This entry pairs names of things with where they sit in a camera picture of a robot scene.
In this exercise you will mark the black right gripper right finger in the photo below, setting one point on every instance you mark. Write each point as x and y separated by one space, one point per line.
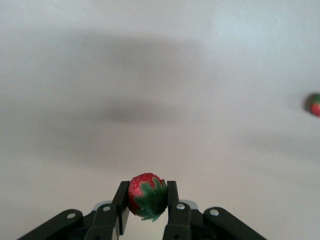
182 222

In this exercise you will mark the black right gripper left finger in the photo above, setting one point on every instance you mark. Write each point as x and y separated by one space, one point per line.
102 222

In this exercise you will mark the red strawberry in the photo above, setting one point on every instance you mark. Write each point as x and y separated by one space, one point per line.
140 190
314 105

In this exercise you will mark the brown table cover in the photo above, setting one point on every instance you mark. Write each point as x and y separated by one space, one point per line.
150 75

